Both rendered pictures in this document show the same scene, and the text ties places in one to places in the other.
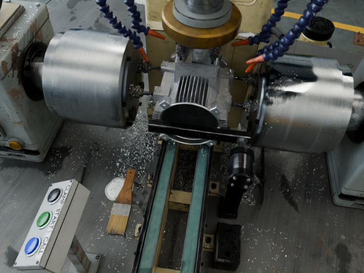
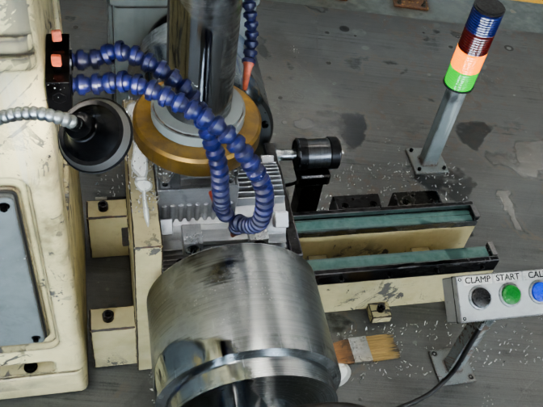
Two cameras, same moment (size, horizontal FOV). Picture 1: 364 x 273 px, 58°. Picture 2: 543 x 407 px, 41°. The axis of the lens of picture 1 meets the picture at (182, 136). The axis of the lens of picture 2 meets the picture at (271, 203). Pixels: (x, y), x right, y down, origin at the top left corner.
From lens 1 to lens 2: 1.16 m
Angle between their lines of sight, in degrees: 66
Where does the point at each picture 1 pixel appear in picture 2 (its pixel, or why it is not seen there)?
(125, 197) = (340, 349)
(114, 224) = (385, 350)
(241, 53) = not seen: hidden behind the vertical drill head
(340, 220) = not seen: hidden behind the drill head
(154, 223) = (396, 259)
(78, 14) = not seen: outside the picture
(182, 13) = (237, 122)
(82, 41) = (261, 310)
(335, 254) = (308, 129)
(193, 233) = (386, 220)
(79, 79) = (317, 313)
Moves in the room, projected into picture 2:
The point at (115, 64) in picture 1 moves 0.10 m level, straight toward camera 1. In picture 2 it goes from (284, 255) to (343, 230)
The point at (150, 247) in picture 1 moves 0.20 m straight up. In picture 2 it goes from (424, 255) to (459, 182)
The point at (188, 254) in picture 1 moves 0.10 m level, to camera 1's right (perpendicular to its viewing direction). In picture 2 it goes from (411, 219) to (391, 181)
